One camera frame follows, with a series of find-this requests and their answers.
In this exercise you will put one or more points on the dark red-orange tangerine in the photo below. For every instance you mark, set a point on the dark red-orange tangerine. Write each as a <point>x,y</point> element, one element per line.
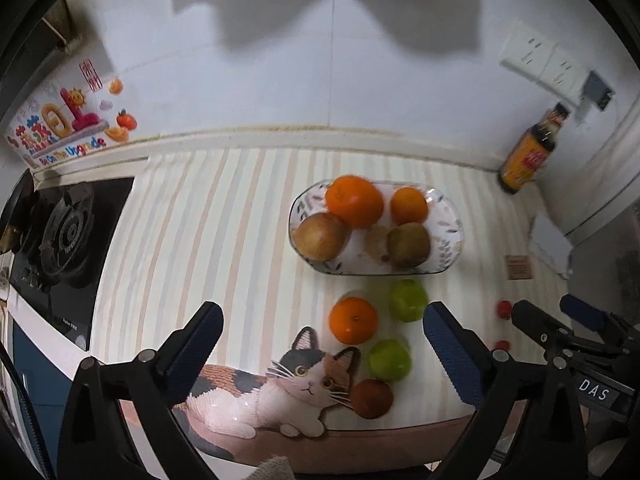
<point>371,398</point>

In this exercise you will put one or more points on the black plug adapter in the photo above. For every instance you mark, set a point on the black plug adapter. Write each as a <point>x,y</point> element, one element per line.
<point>597,91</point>

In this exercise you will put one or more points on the small black frying pan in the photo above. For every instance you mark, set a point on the small black frying pan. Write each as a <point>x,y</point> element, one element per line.
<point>15,214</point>

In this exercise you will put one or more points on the small orange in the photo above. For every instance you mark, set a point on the small orange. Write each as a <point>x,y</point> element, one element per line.
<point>408,205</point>
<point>353,320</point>

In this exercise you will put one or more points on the colourful wall sticker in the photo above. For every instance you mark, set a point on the colourful wall sticker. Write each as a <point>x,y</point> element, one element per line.
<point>75,111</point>

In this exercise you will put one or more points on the small brown card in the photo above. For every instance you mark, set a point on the small brown card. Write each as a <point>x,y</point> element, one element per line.
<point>518,268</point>

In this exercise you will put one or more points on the large orange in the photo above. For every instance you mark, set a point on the large orange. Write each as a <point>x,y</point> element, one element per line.
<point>355,200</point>

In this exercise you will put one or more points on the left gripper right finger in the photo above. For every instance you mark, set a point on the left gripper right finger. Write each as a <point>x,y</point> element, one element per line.
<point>464,357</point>

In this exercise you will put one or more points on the green apple back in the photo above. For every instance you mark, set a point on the green apple back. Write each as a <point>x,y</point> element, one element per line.
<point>407,300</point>

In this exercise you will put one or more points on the white folded paper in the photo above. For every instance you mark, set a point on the white folded paper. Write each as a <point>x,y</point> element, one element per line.
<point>548,244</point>

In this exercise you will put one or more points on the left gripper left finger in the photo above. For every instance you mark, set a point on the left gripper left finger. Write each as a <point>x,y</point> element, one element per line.
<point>188,350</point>

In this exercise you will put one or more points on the cherry tomato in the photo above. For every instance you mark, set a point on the cherry tomato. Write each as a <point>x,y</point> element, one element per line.
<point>504,309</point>
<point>503,345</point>

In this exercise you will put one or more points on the oval floral ceramic plate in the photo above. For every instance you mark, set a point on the oval floral ceramic plate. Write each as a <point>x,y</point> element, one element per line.
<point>364,253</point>

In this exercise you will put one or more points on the green apple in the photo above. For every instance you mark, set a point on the green apple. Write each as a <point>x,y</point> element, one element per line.
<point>389,360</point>
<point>407,300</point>

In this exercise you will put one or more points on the soy sauce bottle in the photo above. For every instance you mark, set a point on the soy sauce bottle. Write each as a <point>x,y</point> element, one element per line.
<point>532,150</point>

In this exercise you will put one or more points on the black gas stove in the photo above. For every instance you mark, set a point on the black gas stove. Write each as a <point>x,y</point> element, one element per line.
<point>60,259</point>

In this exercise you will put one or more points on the small orange back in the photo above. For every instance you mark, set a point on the small orange back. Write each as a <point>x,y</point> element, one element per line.
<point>408,205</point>

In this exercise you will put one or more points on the blue cabinet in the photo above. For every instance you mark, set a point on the blue cabinet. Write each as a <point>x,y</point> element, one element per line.
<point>46,385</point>

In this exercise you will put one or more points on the brown apple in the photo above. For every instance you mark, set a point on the brown apple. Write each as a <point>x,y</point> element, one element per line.
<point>408,245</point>
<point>321,237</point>

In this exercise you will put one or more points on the white double wall socket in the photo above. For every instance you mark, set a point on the white double wall socket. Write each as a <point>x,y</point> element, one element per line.
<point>542,60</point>

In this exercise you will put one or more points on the green apple front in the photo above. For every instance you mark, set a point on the green apple front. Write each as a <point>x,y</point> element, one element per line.
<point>389,360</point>

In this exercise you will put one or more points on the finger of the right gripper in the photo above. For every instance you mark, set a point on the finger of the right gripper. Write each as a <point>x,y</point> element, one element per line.
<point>542,324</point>
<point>588,316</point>

